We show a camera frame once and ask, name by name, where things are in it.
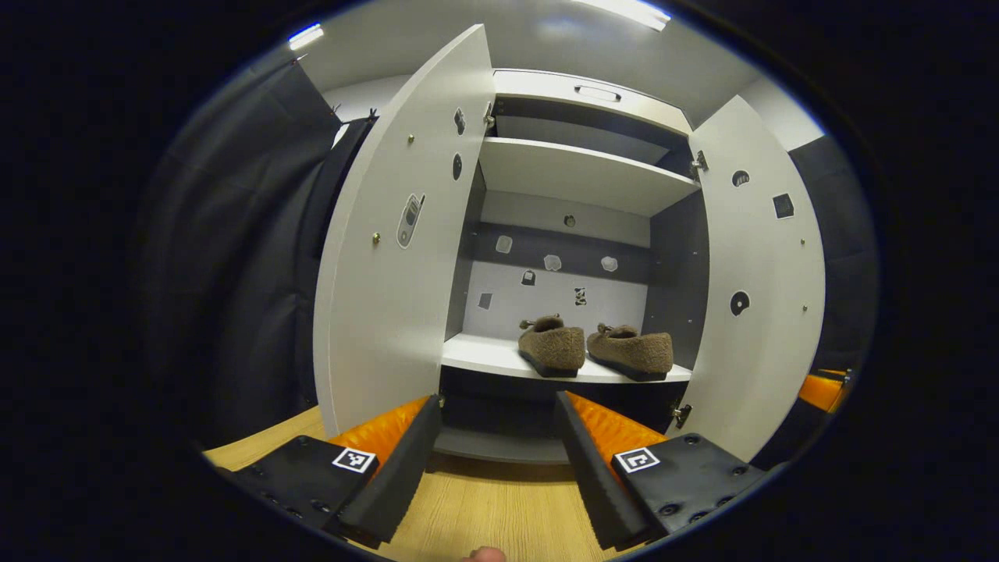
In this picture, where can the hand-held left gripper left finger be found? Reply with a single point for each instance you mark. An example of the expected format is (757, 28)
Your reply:
(398, 476)

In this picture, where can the white shoe cabinet door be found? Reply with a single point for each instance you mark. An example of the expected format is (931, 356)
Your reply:
(390, 312)
(761, 351)

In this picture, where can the white shoe cabinet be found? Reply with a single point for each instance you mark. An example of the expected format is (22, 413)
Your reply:
(577, 172)

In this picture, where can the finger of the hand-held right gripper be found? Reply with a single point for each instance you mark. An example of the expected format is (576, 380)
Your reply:
(819, 390)

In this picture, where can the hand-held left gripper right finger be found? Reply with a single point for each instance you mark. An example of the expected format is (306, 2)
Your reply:
(589, 476)

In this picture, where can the brown fluffy shoe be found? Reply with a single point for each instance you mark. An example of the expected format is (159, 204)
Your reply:
(636, 351)
(556, 347)

